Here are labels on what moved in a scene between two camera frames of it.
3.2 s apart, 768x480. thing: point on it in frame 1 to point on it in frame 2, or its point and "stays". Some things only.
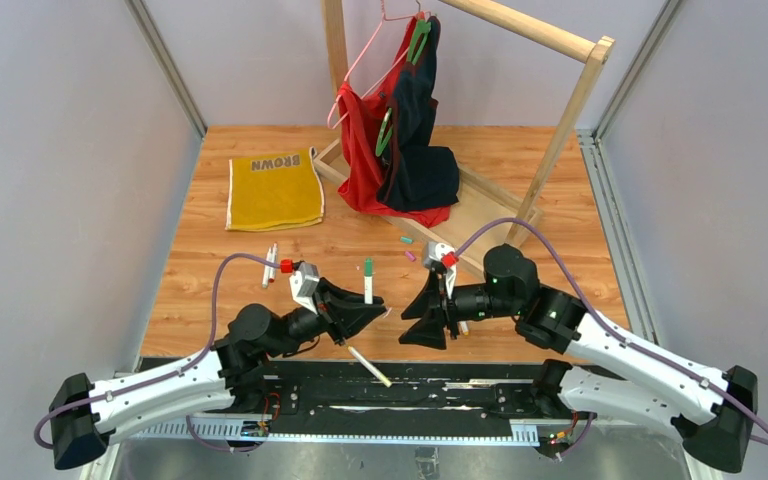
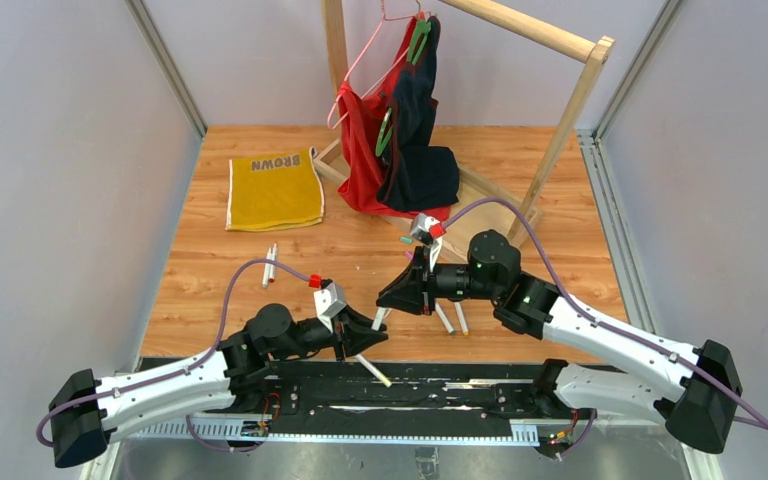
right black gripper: x=446 y=303 to x=426 y=283
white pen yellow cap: x=370 y=367 stays
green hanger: x=421 y=28 stays
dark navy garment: x=419 y=175 stays
